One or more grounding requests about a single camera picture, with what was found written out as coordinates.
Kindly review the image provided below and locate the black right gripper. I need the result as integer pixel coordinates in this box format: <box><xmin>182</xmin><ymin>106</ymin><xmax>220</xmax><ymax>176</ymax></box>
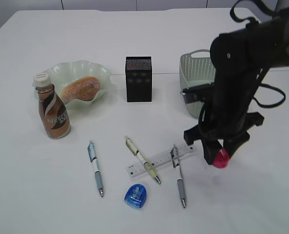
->
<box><xmin>184</xmin><ymin>97</ymin><xmax>264</xmax><ymax>165</ymax></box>

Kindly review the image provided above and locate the pink pencil sharpener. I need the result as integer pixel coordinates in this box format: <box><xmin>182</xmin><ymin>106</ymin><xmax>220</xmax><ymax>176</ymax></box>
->
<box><xmin>212</xmin><ymin>148</ymin><xmax>230</xmax><ymax>169</ymax></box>

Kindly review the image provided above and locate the clear plastic ruler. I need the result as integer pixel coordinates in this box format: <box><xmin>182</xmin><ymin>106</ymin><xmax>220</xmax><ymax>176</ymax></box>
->
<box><xmin>126</xmin><ymin>143</ymin><xmax>195</xmax><ymax>178</ymax></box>

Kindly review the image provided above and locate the blue pencil sharpener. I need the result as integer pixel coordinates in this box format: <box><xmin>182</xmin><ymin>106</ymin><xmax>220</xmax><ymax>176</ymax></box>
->
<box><xmin>124</xmin><ymin>184</ymin><xmax>147</xmax><ymax>209</ymax></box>

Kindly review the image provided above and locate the sugared bread roll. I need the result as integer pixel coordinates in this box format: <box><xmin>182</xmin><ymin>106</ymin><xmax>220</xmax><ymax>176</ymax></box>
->
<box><xmin>61</xmin><ymin>76</ymin><xmax>101</xmax><ymax>103</ymax></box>

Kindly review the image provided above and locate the brown coffee bottle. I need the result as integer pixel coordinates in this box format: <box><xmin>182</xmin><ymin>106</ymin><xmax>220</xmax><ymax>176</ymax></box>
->
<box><xmin>34</xmin><ymin>73</ymin><xmax>71</xmax><ymax>139</ymax></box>

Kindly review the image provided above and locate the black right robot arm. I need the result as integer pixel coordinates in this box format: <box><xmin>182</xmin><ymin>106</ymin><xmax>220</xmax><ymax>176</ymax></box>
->
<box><xmin>182</xmin><ymin>0</ymin><xmax>289</xmax><ymax>168</ymax></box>

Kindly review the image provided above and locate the black clip pen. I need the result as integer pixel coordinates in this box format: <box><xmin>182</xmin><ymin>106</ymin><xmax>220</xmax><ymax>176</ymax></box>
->
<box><xmin>171</xmin><ymin>145</ymin><xmax>186</xmax><ymax>209</ymax></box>

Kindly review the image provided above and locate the green plastic basket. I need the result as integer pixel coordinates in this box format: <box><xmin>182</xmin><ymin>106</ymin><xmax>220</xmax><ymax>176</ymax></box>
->
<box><xmin>179</xmin><ymin>49</ymin><xmax>215</xmax><ymax>118</ymax></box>

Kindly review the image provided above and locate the yellow clip pen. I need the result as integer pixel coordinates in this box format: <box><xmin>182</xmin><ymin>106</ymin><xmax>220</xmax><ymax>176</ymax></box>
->
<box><xmin>124</xmin><ymin>136</ymin><xmax>161</xmax><ymax>185</ymax></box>

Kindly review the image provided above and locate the black mesh pen holder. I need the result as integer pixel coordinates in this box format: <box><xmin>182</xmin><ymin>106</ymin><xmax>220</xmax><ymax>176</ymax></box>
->
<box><xmin>125</xmin><ymin>56</ymin><xmax>153</xmax><ymax>102</ymax></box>

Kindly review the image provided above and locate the blue clip pen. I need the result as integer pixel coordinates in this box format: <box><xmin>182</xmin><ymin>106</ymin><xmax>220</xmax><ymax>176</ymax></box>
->
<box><xmin>87</xmin><ymin>140</ymin><xmax>104</xmax><ymax>197</ymax></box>

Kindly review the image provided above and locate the green wavy glass plate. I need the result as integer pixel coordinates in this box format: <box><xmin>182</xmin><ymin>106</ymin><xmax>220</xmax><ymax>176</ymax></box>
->
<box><xmin>42</xmin><ymin>60</ymin><xmax>112</xmax><ymax>110</ymax></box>

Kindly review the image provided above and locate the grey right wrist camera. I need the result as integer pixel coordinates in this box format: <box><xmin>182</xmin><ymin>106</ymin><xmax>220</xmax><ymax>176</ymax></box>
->
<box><xmin>181</xmin><ymin>83</ymin><xmax>214</xmax><ymax>104</ymax></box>

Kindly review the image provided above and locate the black cable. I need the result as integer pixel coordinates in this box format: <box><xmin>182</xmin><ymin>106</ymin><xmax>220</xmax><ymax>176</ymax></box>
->
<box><xmin>229</xmin><ymin>0</ymin><xmax>287</xmax><ymax>108</ymax></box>

